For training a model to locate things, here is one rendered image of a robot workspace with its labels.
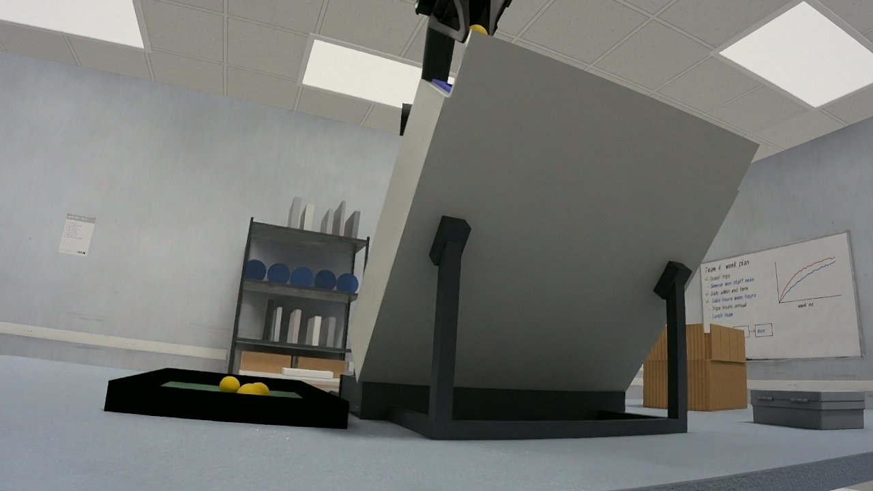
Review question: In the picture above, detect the brown cardboard box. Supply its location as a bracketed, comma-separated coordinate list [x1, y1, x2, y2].
[643, 323, 748, 412]

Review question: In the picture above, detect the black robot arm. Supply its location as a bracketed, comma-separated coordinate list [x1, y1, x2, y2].
[400, 24, 455, 136]

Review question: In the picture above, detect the blue square frame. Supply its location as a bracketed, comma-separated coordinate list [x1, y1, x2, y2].
[432, 79, 452, 93]

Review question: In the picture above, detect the grey hinged case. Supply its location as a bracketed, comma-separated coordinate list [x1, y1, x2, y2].
[750, 389, 865, 430]

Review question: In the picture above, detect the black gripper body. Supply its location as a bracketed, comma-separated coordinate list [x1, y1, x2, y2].
[415, 0, 512, 35]

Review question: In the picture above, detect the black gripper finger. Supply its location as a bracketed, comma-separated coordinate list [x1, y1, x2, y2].
[472, 0, 505, 36]
[429, 0, 469, 44]

